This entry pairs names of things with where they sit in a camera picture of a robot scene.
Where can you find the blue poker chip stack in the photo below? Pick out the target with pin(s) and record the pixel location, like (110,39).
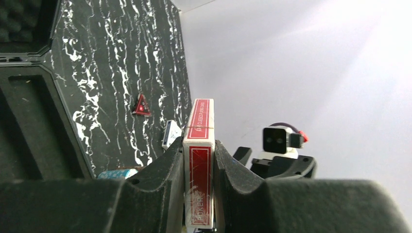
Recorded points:
(122,174)

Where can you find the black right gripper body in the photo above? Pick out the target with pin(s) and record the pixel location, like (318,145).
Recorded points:
(277,167)

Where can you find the red playing card deck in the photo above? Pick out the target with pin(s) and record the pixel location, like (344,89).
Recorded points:
(198,152)

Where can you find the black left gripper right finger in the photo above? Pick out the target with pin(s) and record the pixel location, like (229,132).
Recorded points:
(247,203)

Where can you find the black foam-lined poker case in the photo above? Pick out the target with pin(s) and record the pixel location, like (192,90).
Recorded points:
(37,137)

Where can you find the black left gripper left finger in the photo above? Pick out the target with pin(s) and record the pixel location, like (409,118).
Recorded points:
(151,201)

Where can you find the blue playing card deck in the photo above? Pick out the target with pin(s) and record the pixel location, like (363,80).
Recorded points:
(171,132)

